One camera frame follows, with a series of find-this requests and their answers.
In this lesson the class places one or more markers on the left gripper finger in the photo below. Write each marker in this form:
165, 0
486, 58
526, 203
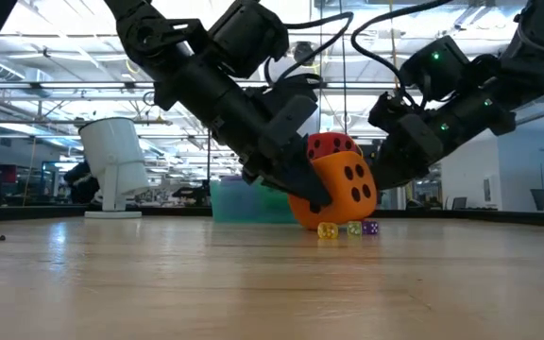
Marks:
300, 175

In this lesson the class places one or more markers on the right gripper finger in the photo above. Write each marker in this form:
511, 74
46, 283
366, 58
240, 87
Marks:
387, 177

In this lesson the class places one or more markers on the large red foam die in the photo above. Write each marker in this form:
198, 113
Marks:
333, 144

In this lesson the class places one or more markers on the large orange foam die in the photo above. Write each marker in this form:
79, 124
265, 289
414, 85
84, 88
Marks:
347, 198

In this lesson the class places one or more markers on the small clear purple die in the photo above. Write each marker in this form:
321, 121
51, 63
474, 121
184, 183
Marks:
370, 227

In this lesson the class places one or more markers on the small clear green die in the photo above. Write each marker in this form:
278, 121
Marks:
354, 228

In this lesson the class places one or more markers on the small clear yellow die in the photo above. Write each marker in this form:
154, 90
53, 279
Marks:
328, 230

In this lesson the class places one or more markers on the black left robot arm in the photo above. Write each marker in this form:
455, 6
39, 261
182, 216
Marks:
196, 85

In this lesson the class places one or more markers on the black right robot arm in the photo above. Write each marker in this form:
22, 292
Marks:
532, 71

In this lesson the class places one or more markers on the teal translucent plastic bin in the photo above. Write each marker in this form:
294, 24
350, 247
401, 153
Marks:
239, 203

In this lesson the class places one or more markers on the dark office chair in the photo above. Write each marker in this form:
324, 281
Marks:
459, 204

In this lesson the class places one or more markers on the white cylindrical lamp on stand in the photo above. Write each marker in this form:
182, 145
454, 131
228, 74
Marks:
111, 151

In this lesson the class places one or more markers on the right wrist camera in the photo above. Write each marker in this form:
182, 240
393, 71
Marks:
420, 139

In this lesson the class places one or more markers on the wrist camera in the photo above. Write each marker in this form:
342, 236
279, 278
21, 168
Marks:
420, 139
295, 118

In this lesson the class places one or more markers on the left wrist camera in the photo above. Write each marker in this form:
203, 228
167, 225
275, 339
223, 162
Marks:
295, 118

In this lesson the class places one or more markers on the black aluminium table frame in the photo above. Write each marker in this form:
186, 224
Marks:
40, 212

